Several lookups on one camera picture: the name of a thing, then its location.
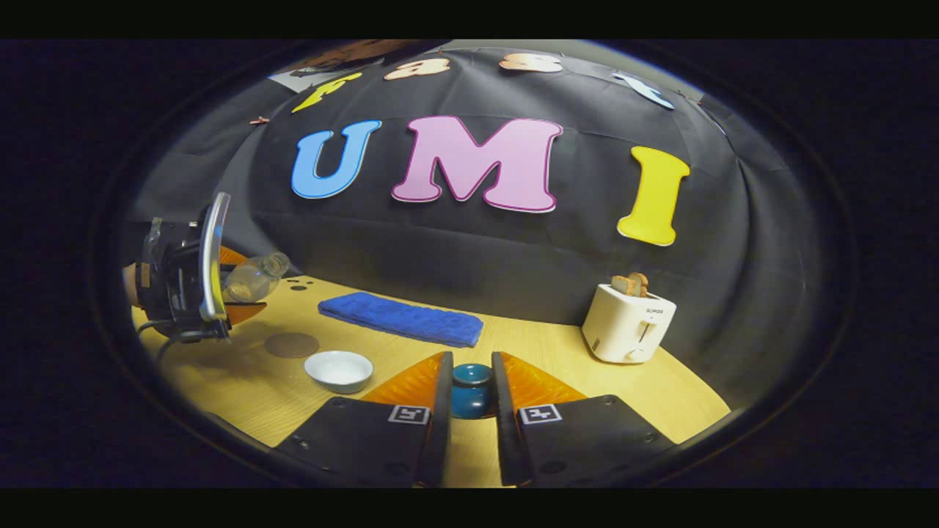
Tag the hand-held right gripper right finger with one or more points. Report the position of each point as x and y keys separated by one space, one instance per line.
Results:
x=505 y=429

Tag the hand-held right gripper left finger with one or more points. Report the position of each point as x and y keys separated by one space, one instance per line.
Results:
x=440 y=425

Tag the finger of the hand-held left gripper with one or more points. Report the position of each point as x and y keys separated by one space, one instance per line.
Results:
x=231 y=257
x=243 y=312

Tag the clear plastic water bottle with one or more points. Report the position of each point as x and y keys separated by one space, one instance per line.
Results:
x=253 y=280

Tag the round brown coaster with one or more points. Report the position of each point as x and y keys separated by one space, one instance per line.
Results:
x=291 y=345

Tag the blue folded towel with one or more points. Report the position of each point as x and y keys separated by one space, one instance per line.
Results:
x=400 y=319

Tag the white toaster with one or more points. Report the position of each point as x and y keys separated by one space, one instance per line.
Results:
x=623 y=326

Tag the black backdrop cloth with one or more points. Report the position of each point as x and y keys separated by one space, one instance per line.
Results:
x=477 y=249

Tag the toast slices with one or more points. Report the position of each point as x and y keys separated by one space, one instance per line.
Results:
x=629 y=284

